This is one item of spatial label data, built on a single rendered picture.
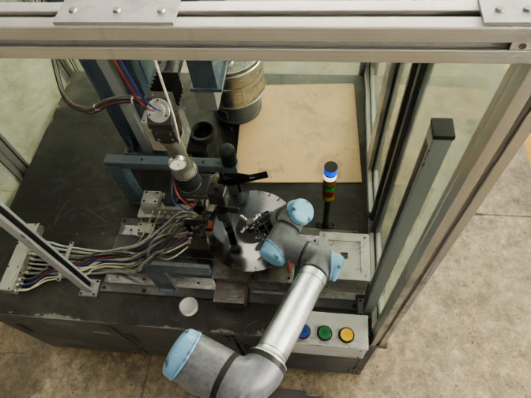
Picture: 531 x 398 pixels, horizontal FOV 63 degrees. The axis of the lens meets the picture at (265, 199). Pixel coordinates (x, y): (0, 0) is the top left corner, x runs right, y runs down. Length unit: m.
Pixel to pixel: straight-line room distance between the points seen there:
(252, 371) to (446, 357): 1.64
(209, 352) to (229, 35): 0.69
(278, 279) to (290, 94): 1.02
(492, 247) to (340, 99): 1.25
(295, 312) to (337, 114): 1.28
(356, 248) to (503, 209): 1.51
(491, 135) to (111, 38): 0.47
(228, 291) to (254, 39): 1.24
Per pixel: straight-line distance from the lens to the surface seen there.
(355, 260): 1.57
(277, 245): 1.17
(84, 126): 2.37
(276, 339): 1.02
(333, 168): 1.44
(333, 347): 1.48
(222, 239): 1.56
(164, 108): 1.09
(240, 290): 1.62
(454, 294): 2.60
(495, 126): 0.61
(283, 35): 0.48
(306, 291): 1.09
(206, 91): 1.48
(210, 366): 0.98
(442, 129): 0.79
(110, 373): 2.56
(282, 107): 2.17
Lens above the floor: 2.33
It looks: 58 degrees down
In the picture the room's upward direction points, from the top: 8 degrees counter-clockwise
